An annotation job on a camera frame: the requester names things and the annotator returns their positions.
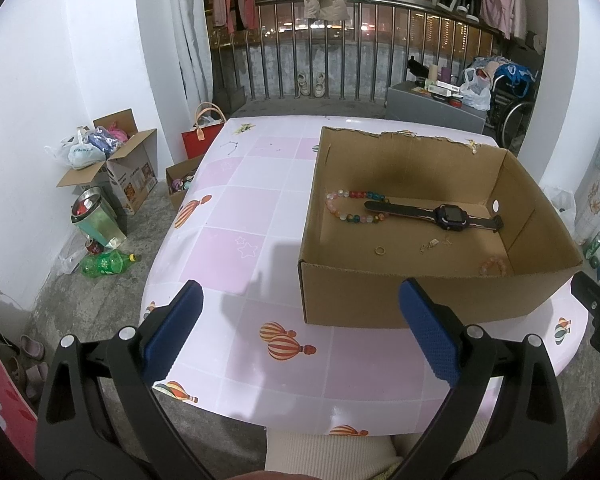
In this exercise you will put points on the white curtain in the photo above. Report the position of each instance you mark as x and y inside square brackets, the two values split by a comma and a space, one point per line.
[192, 25]

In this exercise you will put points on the small open cardboard box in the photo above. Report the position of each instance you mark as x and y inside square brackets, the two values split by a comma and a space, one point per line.
[180, 180]

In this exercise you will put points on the cream cup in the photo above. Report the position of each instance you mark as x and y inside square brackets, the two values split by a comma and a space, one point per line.
[434, 72]

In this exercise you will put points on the white flat box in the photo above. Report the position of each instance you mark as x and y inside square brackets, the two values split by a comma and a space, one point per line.
[444, 89]

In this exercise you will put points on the grey cabinet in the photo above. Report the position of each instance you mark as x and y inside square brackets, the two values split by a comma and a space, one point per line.
[430, 112]

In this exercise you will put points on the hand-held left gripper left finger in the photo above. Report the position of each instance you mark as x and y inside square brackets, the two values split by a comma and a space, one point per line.
[175, 332]

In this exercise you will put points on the large open cardboard box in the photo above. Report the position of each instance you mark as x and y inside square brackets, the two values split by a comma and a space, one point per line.
[130, 180]

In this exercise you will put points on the wheelchair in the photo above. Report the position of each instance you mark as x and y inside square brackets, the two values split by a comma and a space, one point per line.
[512, 115]

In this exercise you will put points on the green plastic bottle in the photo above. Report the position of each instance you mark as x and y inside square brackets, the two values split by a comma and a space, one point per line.
[105, 264]

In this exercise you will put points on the white printed plastic bag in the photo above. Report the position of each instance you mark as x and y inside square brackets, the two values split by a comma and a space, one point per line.
[82, 152]

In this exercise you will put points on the red printed board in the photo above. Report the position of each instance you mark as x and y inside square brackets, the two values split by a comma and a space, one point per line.
[5, 405]

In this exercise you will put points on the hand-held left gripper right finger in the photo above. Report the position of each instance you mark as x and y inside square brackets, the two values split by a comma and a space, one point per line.
[430, 332]

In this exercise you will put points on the pink hanging garment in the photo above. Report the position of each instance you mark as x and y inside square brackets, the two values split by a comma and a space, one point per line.
[505, 0]

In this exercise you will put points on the red bowl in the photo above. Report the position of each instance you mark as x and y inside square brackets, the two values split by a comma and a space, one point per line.
[455, 102]

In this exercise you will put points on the black smartwatch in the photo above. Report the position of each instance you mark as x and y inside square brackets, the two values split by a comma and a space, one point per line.
[450, 217]

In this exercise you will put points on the crumpled clear plastic bag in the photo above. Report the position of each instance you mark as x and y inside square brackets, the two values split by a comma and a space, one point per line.
[70, 262]

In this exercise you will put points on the red tote bag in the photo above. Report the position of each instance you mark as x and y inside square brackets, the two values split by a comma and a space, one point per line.
[200, 137]

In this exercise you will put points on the small green bottle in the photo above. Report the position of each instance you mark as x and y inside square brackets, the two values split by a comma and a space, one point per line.
[594, 246]

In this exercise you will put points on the metal balcony railing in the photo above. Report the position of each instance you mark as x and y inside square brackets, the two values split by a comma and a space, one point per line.
[370, 50]

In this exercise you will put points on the black device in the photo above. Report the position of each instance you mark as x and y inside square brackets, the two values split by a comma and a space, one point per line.
[417, 70]

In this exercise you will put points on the purple cup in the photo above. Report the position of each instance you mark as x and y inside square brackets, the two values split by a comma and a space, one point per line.
[445, 74]

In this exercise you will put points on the pink slipper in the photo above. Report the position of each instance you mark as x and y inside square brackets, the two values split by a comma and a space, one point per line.
[36, 380]
[32, 347]

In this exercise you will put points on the blue bag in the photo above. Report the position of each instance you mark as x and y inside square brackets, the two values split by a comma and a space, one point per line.
[512, 80]

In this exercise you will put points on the red drink can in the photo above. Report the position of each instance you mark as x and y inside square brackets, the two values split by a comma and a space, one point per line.
[94, 247]

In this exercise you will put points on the brown cardboard box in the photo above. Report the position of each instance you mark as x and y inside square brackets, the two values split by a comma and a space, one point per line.
[360, 295]

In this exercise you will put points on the green waste bin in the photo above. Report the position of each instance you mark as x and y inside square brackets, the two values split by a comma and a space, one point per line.
[97, 220]

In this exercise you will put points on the white sneaker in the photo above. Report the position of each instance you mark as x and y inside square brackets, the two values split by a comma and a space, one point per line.
[321, 85]
[303, 84]

